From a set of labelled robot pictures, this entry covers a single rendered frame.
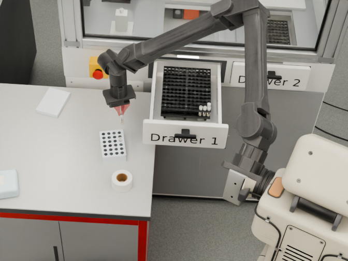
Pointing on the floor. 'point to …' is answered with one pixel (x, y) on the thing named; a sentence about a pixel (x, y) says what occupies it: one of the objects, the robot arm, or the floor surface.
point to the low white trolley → (73, 178)
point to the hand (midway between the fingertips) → (120, 112)
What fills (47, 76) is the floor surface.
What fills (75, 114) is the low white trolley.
